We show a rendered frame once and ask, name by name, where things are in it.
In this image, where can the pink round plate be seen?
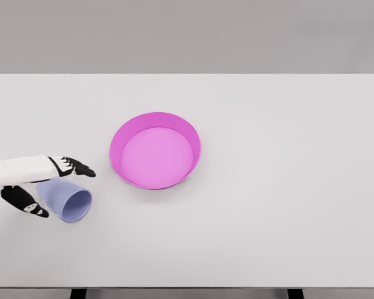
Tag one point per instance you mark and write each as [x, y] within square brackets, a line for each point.
[156, 154]

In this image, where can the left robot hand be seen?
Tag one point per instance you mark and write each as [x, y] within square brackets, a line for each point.
[25, 169]

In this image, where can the lavender blue cup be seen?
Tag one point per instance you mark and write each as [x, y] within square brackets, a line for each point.
[62, 197]

